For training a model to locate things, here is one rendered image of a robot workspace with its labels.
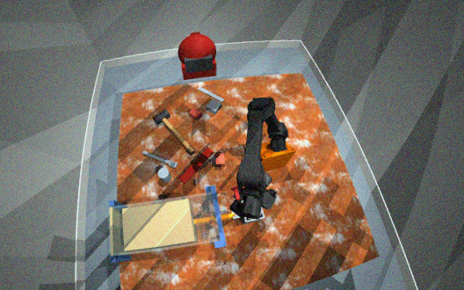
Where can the clear-panelled guard cubby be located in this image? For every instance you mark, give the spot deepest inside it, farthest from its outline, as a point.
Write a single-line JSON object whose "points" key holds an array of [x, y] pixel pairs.
{"points": [[160, 225]]}

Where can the white flat bar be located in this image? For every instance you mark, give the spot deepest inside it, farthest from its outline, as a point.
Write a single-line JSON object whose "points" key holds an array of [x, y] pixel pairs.
{"points": [[211, 94]]}

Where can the red flat bar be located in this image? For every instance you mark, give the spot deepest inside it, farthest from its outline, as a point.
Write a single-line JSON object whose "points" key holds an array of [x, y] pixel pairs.
{"points": [[196, 165]]}

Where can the grey cylinder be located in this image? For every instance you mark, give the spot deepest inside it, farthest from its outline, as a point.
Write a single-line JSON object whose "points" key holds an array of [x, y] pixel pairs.
{"points": [[164, 175]]}

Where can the grey metal rod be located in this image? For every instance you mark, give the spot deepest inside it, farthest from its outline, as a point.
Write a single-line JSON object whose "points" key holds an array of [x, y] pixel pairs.
{"points": [[170, 163]]}

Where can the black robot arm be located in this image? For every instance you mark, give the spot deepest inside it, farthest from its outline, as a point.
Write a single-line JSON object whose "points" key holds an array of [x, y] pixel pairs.
{"points": [[251, 171]]}

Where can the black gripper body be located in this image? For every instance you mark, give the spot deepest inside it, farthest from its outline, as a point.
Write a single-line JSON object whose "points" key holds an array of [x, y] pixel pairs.
{"points": [[237, 206]]}

